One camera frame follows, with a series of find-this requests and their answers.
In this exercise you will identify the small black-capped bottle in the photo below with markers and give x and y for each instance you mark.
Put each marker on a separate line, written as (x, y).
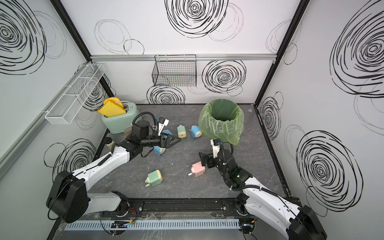
(109, 143)

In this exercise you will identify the bin with green bag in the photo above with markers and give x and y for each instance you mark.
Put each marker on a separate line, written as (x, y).
(222, 119)

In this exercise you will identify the white mesh wall shelf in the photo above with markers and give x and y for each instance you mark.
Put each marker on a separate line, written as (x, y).
(75, 95)

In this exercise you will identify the grey slotted cable duct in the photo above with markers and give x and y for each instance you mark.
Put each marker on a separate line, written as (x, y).
(194, 224)

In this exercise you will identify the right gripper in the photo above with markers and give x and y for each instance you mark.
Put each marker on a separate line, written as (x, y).
(204, 159)

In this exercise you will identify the blue sharpener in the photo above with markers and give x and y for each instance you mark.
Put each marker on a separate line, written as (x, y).
(159, 151)
(167, 132)
(195, 132)

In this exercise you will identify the black wire basket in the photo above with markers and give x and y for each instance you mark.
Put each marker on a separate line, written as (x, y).
(175, 70)

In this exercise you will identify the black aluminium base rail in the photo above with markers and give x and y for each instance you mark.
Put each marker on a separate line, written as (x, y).
(180, 205)

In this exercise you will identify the yellow green pencil sharpener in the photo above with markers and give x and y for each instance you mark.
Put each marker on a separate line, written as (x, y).
(182, 133)

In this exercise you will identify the green cream pencil sharpener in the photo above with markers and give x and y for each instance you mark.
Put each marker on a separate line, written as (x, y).
(154, 178)

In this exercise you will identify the blue sharpener middle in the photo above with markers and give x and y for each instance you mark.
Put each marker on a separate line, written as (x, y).
(167, 132)

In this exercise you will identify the pink pencil sharpener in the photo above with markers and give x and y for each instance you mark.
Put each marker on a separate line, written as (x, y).
(197, 170)

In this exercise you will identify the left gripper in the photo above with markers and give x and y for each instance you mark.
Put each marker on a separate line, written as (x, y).
(169, 137)

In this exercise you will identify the blue sharpener right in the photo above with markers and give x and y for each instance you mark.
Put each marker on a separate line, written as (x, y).
(195, 132)

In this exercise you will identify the yellow toy toast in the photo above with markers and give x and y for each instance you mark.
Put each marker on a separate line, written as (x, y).
(112, 107)

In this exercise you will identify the mint green toaster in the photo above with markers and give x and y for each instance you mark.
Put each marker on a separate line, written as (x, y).
(118, 124)

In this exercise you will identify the blue sharpener front left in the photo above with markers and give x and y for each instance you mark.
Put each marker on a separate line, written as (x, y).
(159, 151)

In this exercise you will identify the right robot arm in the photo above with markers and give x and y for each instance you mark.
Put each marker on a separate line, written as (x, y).
(289, 219)

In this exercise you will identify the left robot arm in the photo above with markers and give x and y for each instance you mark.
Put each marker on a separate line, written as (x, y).
(69, 197)

